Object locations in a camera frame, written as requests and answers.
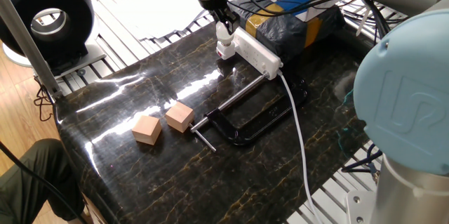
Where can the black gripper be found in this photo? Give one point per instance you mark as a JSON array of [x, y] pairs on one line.
[[214, 3]]

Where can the white light bulb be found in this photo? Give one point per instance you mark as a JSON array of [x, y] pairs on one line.
[[222, 34]]

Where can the white bulb holder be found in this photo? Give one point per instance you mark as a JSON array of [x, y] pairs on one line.
[[225, 50]]

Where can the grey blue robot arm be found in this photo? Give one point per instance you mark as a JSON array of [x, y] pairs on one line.
[[403, 87]]

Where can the white power strip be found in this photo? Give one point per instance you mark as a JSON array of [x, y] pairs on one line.
[[257, 55]]

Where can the black plastic wrapped package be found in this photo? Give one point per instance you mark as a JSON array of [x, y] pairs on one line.
[[291, 34]]

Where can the white paper sheets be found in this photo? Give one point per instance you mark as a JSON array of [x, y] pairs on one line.
[[158, 6]]

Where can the wooden cube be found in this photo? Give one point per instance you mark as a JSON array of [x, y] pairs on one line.
[[179, 117], [147, 131]]

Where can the black C-clamp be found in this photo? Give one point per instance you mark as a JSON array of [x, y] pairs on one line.
[[242, 139]]

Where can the dark trousered person leg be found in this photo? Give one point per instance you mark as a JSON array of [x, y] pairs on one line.
[[21, 189]]

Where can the aluminium frame post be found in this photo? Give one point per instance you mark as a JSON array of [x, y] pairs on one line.
[[28, 45]]

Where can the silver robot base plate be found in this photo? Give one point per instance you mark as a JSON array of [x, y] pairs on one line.
[[358, 206]]

